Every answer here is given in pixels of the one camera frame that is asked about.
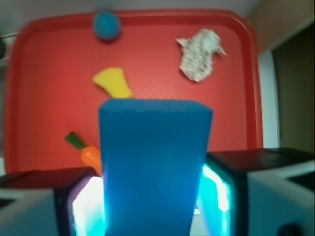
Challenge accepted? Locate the crumpled white paper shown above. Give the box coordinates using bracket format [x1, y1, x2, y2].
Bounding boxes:
[176, 28, 227, 83]

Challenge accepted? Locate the gripper right finger with light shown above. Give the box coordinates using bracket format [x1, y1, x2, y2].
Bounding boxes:
[197, 147, 315, 236]

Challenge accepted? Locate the blue textured ball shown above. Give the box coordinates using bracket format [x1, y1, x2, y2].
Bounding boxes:
[93, 11, 121, 41]

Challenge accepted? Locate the gripper left finger with light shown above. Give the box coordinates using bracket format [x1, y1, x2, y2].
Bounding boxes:
[0, 168, 106, 236]

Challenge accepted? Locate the brown cardboard panel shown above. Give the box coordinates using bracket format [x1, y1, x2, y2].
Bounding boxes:
[248, 0, 315, 153]

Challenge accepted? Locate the red plastic tray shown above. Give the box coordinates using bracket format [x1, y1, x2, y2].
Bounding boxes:
[3, 10, 263, 172]

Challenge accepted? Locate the yellow sponge with grey pad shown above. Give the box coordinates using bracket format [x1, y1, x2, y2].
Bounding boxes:
[92, 67, 133, 99]

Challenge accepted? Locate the blue rectangular block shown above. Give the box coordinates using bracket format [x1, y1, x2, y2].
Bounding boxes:
[99, 99, 213, 236]

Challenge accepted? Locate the orange toy carrot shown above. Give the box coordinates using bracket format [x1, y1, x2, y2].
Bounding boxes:
[64, 131, 103, 176]

